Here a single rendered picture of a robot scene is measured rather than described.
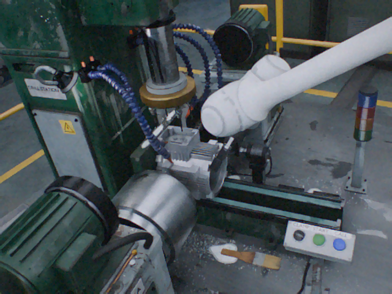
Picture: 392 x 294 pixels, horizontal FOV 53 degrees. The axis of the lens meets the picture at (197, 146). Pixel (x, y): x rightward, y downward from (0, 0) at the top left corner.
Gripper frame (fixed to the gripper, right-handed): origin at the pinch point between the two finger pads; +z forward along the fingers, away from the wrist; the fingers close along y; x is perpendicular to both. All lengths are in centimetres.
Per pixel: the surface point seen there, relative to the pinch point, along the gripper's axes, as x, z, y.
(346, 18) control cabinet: 33, 50, -321
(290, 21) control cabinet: -14, 85, -332
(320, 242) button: 32.9, -14.9, 20.2
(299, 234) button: 28.1, -12.6, 19.7
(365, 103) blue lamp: 31, -27, -33
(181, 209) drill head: -1.5, 1.5, 22.5
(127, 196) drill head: -16.2, 2.4, 27.9
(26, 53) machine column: -65, -9, 13
